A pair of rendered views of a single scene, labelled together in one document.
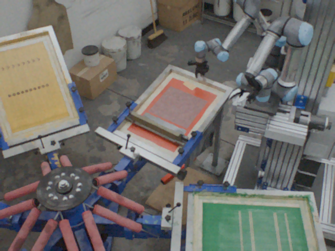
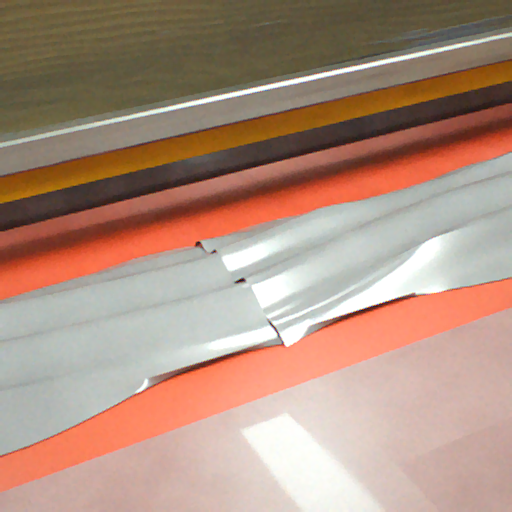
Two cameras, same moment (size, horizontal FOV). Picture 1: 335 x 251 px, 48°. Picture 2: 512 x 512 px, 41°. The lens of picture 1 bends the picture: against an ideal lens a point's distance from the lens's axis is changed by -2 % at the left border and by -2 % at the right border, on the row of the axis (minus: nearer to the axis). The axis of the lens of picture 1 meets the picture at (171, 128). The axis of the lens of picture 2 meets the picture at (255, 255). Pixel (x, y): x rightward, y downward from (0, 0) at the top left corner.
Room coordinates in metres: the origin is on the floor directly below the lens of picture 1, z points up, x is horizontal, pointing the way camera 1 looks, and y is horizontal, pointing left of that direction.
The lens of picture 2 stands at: (2.11, -0.06, 1.15)
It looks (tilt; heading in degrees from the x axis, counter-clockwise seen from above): 32 degrees down; 126
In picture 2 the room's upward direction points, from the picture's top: 5 degrees counter-clockwise
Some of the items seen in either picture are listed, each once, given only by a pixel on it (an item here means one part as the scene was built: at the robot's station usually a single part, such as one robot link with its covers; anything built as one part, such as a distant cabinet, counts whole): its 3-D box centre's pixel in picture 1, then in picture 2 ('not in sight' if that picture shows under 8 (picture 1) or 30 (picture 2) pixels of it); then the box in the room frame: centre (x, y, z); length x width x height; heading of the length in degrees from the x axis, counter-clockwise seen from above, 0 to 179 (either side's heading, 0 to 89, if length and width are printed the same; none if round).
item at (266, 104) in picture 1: (264, 94); not in sight; (2.03, -0.63, 1.31); 0.15 x 0.15 x 0.10
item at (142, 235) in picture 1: (179, 234); not in sight; (1.21, -0.05, 0.90); 1.24 x 0.06 x 0.06; 86
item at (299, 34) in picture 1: (290, 62); not in sight; (1.93, -0.73, 1.63); 0.15 x 0.12 x 0.55; 45
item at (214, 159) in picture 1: (218, 130); not in sight; (2.53, -0.43, 0.48); 0.22 x 0.22 x 0.96; 56
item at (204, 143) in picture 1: (197, 143); not in sight; (2.07, -0.20, 0.79); 0.46 x 0.09 x 0.33; 146
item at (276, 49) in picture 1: (277, 43); not in sight; (2.50, -0.80, 1.42); 0.13 x 0.12 x 0.14; 23
